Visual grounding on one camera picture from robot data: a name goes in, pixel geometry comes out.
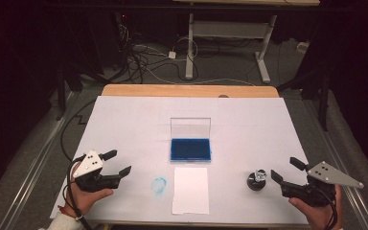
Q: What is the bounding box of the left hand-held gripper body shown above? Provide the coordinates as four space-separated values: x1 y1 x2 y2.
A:
72 149 123 193

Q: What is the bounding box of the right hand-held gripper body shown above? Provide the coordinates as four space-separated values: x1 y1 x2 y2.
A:
281 161 364 208

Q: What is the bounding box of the black round stamp cap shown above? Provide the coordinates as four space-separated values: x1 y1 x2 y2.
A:
247 178 266 192

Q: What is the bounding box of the small white paper sheet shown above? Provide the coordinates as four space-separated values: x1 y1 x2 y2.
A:
172 167 211 216

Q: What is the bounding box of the blue ink pad clear lid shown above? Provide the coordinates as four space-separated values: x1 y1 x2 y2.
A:
170 117 213 163

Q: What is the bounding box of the person's right hand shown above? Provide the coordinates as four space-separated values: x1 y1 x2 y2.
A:
287 185 345 230

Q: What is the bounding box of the person's left hand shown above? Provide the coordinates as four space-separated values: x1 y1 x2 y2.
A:
64 162 114 219

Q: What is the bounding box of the large white table cover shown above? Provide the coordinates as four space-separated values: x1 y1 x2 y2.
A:
49 95 334 226

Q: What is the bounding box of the red wrist band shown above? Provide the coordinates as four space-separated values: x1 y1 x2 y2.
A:
57 205 84 222

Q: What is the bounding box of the black metal stand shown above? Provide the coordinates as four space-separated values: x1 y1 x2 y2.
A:
277 63 332 132

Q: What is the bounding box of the white power strip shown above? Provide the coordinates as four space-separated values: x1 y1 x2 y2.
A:
296 41 311 54

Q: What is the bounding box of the left hand-held gripper black cable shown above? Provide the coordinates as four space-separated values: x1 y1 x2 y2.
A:
66 153 94 230

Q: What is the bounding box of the hand-held gripper black cable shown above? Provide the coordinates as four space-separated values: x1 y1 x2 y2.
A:
66 153 94 230
312 186 339 230

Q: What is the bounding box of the right hand-held gripper black cable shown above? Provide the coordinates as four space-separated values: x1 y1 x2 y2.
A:
312 186 339 230

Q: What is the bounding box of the thin black floor cable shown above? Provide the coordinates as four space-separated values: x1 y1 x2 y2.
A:
60 99 97 161

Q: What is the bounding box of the aluminium floor rail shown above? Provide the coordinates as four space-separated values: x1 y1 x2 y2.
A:
300 95 368 230
0 92 81 230

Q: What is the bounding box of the tangle of black cables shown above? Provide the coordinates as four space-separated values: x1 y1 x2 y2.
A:
114 22 199 84

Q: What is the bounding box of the long white floor cable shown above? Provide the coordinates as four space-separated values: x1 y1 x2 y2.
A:
143 65 257 87

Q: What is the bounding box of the white metal frame desk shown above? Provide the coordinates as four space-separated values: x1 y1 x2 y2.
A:
172 0 321 84

